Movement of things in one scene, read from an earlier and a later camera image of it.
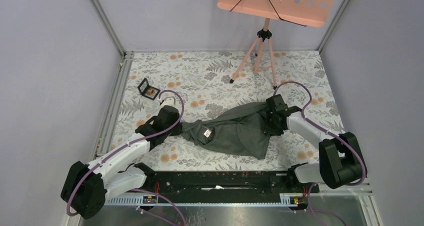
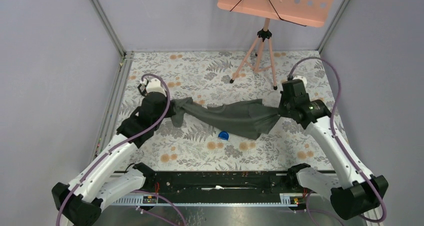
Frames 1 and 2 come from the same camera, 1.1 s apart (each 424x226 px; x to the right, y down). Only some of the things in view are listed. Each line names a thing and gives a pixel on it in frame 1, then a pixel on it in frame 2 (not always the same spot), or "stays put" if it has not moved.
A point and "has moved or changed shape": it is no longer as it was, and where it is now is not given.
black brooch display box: (148, 91) stays put
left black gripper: (177, 131) → (171, 112)
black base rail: (257, 182) stays put
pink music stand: (306, 6) stays put
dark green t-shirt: (242, 130) has moved or changed shape
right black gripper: (268, 129) → (281, 111)
